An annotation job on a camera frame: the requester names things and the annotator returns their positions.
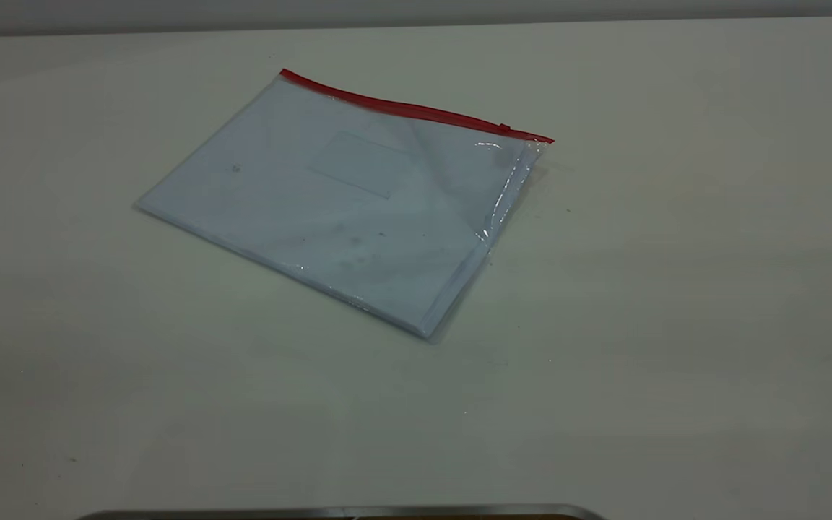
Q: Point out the transparent zip bag red zipper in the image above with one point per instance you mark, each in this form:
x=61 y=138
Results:
x=358 y=217

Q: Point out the metal frame edge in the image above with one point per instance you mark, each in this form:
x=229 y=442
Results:
x=344 y=513

